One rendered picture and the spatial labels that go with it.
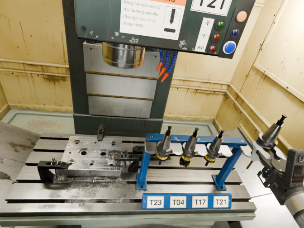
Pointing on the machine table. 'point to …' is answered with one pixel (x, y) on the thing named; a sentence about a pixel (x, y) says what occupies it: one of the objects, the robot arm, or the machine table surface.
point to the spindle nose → (123, 55)
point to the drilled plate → (98, 171)
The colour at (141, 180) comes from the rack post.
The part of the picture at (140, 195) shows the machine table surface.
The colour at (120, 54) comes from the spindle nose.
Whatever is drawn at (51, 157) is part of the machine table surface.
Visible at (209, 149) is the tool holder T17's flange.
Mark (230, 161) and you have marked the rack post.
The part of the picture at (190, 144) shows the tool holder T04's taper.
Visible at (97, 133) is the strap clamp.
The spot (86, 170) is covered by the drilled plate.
